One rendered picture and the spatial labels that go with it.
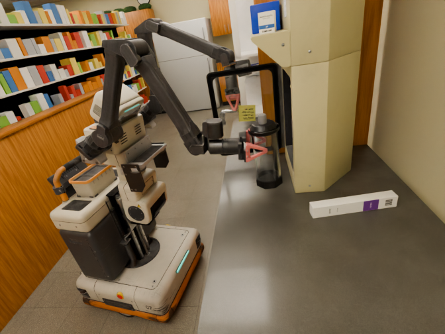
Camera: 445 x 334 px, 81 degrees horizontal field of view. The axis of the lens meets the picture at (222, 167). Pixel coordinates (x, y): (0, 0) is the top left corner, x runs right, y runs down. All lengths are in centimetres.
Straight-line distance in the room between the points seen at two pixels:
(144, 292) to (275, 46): 145
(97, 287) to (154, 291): 40
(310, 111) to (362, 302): 56
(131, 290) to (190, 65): 488
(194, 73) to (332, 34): 514
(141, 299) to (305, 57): 150
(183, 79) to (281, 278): 549
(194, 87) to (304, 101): 515
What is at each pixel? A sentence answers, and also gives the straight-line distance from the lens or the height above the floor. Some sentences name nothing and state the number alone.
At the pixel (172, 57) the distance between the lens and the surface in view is 599.
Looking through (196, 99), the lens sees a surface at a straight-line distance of 603.
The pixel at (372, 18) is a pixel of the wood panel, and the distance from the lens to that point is 132.
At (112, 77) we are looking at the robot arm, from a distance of 104.
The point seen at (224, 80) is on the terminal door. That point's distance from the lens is 118.
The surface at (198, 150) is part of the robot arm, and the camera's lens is 94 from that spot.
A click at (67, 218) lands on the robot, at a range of 163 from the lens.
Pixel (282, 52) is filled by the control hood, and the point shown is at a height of 146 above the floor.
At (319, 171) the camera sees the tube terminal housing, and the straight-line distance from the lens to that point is 102.
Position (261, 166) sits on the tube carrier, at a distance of 93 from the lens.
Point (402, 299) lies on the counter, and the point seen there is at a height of 94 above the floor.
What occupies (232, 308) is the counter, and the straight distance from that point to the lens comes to 73.
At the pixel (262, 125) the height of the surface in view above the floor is 124.
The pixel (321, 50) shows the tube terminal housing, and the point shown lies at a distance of 89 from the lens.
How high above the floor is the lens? 154
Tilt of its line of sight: 28 degrees down
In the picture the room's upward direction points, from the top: 10 degrees counter-clockwise
